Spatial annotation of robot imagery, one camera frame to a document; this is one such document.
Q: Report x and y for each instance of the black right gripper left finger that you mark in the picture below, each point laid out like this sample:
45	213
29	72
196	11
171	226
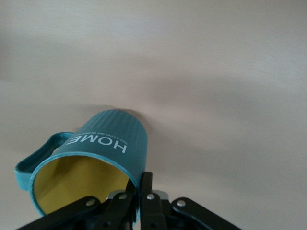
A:
79	213

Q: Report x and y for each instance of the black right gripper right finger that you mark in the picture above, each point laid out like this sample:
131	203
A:
153	215

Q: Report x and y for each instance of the teal mug with yellow inside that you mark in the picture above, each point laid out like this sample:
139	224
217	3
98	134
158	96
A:
108	129

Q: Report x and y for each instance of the brown table cover sheet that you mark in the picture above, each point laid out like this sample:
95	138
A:
192	72

